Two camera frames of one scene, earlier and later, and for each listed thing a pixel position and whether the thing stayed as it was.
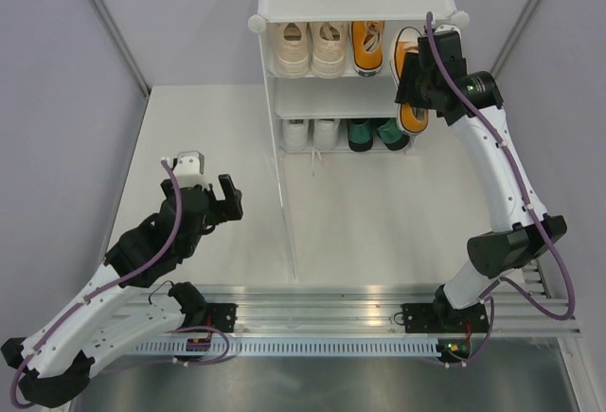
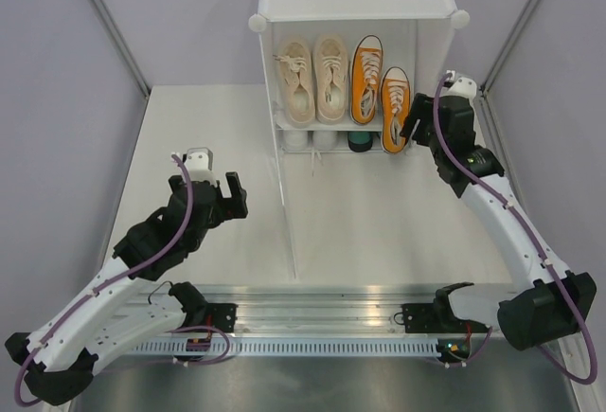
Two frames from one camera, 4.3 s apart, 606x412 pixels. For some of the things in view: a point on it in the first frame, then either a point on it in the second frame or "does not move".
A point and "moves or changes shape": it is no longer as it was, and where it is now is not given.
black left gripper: x=232 y=206 does not move
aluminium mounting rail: x=360 y=310 does not move
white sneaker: x=294 y=134 does not move
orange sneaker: x=414 y=119 to x=396 y=95
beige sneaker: x=328 y=48 moves or changes shape
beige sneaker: x=292 y=50 to x=295 y=57
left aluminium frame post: x=109 y=21 does not move
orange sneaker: x=366 y=39 moves or changes shape
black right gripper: x=410 y=70 to x=422 y=109
